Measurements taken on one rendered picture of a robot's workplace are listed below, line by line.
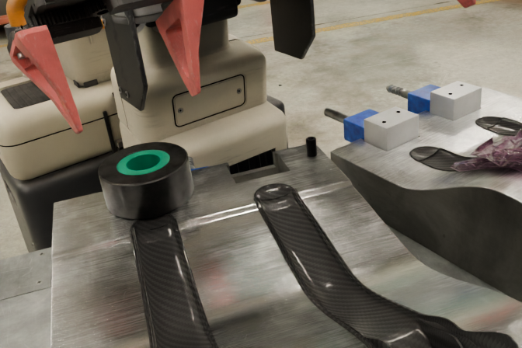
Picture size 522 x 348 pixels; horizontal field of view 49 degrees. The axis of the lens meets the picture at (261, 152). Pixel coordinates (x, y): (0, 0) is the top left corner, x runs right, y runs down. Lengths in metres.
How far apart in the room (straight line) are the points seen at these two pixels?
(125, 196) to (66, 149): 0.59
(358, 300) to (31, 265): 0.38
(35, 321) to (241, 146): 0.41
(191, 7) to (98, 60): 0.66
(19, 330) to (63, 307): 0.14
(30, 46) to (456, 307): 0.31
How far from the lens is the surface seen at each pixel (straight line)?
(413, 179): 0.59
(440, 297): 0.36
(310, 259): 0.45
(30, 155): 1.07
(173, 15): 0.47
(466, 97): 0.72
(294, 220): 0.49
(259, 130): 0.87
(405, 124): 0.65
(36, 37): 0.42
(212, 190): 0.53
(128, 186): 0.49
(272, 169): 0.58
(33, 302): 0.61
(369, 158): 0.63
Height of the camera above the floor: 1.15
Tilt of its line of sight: 27 degrees down
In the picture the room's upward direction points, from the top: 7 degrees counter-clockwise
